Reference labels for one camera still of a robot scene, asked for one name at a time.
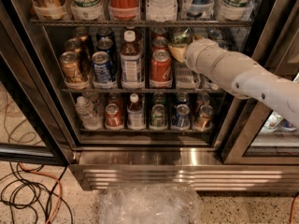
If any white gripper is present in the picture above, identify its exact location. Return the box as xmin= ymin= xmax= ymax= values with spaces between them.
xmin=167 ymin=33 xmax=237 ymax=82

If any green soda can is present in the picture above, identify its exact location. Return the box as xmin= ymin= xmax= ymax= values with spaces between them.
xmin=151 ymin=104 xmax=166 ymax=127
xmin=170 ymin=27 xmax=192 ymax=44

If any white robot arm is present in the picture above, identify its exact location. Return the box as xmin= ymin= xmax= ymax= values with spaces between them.
xmin=167 ymin=38 xmax=299 ymax=126

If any rear silver blue can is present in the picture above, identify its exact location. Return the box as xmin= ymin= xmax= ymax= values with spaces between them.
xmin=208 ymin=30 xmax=224 ymax=41

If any silver blue can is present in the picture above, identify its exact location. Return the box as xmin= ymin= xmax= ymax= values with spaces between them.
xmin=208 ymin=30 xmax=224 ymax=41
xmin=217 ymin=40 xmax=229 ymax=50

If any red cola can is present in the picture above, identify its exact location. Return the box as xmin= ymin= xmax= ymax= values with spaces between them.
xmin=151 ymin=27 xmax=168 ymax=39
xmin=151 ymin=37 xmax=168 ymax=52
xmin=150 ymin=49 xmax=171 ymax=82

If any rear red cola can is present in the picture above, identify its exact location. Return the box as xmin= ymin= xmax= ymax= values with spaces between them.
xmin=151 ymin=27 xmax=168 ymax=39

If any front red cola can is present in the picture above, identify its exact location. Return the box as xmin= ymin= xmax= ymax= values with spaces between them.
xmin=150 ymin=49 xmax=171 ymax=82

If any lower blue soda can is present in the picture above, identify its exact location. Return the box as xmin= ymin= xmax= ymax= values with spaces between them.
xmin=172 ymin=105 xmax=190 ymax=130

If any lower gold soda can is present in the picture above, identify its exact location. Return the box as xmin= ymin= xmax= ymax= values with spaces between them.
xmin=194 ymin=105 xmax=214 ymax=129

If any gold soda can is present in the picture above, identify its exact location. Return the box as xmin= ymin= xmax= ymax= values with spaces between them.
xmin=72 ymin=27 xmax=90 ymax=42
xmin=194 ymin=105 xmax=214 ymax=129
xmin=59 ymin=51 xmax=85 ymax=83
xmin=64 ymin=37 xmax=85 ymax=55

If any blue pepsi can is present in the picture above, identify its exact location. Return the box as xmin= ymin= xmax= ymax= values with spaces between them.
xmin=96 ymin=27 xmax=115 ymax=41
xmin=92 ymin=51 xmax=115 ymax=83
xmin=96 ymin=38 xmax=115 ymax=56

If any rear blue pepsi can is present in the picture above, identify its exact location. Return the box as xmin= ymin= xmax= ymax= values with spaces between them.
xmin=96 ymin=27 xmax=115 ymax=41

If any front blue pepsi can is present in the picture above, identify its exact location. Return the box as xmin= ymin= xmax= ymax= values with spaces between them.
xmin=92 ymin=51 xmax=115 ymax=83

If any stainless steel display fridge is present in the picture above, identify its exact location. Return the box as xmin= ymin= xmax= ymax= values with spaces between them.
xmin=0 ymin=0 xmax=299 ymax=192

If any lower red soda can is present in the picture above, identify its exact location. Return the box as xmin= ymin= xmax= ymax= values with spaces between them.
xmin=105 ymin=104 xmax=122 ymax=127

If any rear gold soda can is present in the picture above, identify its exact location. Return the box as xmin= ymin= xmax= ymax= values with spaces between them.
xmin=72 ymin=27 xmax=90 ymax=42

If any front gold soda can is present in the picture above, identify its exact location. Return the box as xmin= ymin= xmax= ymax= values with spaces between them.
xmin=59 ymin=51 xmax=85 ymax=83

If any clear water bottle lower shelf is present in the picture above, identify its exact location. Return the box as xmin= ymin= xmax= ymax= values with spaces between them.
xmin=75 ymin=96 xmax=102 ymax=130

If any blue can right compartment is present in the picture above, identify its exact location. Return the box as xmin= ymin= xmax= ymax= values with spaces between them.
xmin=278 ymin=119 xmax=297 ymax=132

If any top clear water bottle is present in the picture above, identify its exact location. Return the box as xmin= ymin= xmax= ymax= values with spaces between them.
xmin=146 ymin=0 xmax=178 ymax=22

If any brown iced tea bottle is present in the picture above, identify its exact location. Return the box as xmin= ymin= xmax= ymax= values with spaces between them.
xmin=121 ymin=30 xmax=142 ymax=82

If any top red cola bottle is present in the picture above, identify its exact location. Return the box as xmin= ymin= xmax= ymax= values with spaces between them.
xmin=110 ymin=0 xmax=139 ymax=21

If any lower brown tea bottle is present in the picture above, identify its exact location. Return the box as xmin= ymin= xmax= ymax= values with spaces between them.
xmin=127 ymin=93 xmax=145 ymax=130

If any top brown bottle left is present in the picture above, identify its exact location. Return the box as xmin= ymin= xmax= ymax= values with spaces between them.
xmin=33 ymin=0 xmax=66 ymax=20

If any crumpled clear plastic wrap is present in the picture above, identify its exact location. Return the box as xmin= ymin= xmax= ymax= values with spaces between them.
xmin=99 ymin=183 xmax=203 ymax=224

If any orange cable right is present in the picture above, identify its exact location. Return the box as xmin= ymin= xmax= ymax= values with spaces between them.
xmin=289 ymin=193 xmax=299 ymax=224

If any orange extension cable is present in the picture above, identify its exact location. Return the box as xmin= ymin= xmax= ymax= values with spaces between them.
xmin=17 ymin=161 xmax=64 ymax=224

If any black floor cable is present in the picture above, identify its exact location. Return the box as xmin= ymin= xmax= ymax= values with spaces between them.
xmin=0 ymin=161 xmax=75 ymax=224

